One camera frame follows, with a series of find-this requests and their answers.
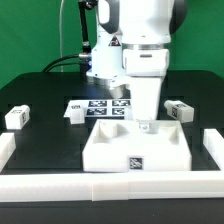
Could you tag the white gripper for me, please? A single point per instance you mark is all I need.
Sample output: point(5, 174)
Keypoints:
point(146, 70)

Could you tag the white square table top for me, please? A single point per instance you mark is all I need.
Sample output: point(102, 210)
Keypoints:
point(120, 146)

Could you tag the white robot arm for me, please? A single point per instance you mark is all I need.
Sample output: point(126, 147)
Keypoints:
point(134, 25)

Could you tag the white tag base sheet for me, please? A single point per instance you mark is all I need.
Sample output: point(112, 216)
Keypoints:
point(100, 107)

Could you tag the white U-shaped fence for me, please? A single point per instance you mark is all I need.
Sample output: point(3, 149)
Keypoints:
point(111, 186)

